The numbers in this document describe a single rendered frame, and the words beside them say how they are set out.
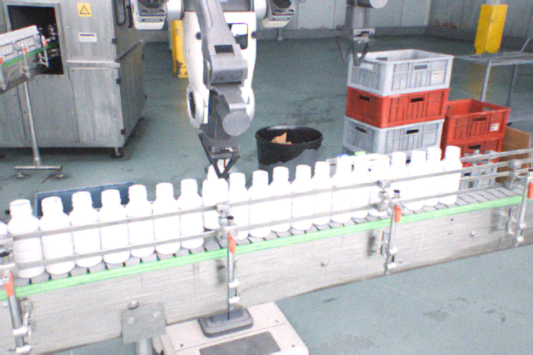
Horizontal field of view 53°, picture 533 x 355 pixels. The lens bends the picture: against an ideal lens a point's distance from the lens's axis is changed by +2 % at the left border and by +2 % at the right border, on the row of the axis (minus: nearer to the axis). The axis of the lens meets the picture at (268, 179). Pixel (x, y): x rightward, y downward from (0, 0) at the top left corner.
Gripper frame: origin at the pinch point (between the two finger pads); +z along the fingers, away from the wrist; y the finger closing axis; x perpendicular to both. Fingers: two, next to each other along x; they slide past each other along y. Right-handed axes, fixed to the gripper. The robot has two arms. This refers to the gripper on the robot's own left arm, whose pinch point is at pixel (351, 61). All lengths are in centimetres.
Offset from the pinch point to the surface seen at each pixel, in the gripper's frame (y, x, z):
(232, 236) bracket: -29, 45, 32
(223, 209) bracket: -22, 44, 29
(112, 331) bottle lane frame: -22, 71, 56
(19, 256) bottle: -18, 88, 34
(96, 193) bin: 43, 68, 48
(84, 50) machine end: 351, 49, 43
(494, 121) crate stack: 173, -236, 82
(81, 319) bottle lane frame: -22, 78, 51
